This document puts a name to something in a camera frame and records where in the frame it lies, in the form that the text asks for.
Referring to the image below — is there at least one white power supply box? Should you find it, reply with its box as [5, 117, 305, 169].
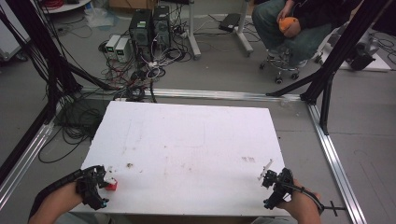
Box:
[114, 37, 131, 63]
[105, 34, 121, 60]

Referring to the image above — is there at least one white case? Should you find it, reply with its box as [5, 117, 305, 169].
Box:
[0, 0, 32, 63]

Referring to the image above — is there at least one black computer tower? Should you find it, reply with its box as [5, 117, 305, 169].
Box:
[151, 5, 173, 49]
[128, 8, 154, 62]

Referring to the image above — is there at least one black frame post with cables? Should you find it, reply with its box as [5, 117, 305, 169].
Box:
[0, 0, 120, 125]

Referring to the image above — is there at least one person's right hand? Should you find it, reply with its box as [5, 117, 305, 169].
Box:
[276, 178, 321, 218]

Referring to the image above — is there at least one clear plastic bag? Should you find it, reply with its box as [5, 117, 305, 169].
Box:
[83, 5, 120, 30]

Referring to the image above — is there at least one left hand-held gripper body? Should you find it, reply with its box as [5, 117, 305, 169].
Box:
[75, 164, 110, 211]

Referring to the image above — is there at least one black device on white board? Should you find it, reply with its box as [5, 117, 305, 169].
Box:
[319, 29, 392, 73]

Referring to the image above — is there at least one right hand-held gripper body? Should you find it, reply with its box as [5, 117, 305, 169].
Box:
[262, 167, 295, 211]

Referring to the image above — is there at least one orange ball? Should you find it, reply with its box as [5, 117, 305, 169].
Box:
[277, 16, 300, 35]

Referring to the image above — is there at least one wheeled stool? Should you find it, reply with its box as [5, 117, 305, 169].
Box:
[259, 46, 309, 85]

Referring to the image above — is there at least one white desk leg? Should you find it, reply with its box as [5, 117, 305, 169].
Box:
[186, 0, 203, 61]
[233, 0, 255, 58]

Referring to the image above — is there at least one person's left hand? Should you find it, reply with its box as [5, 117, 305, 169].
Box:
[36, 181, 86, 218]

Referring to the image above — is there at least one round white table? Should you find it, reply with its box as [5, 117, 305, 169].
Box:
[39, 0, 93, 15]

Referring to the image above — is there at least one tangle of black cables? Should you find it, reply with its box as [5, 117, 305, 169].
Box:
[37, 18, 194, 165]

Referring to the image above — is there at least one aluminium floor rail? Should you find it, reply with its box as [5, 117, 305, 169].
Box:
[0, 119, 57, 211]
[78, 86, 303, 103]
[306, 102, 369, 224]

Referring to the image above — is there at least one flat black box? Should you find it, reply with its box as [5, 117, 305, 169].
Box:
[218, 12, 242, 33]

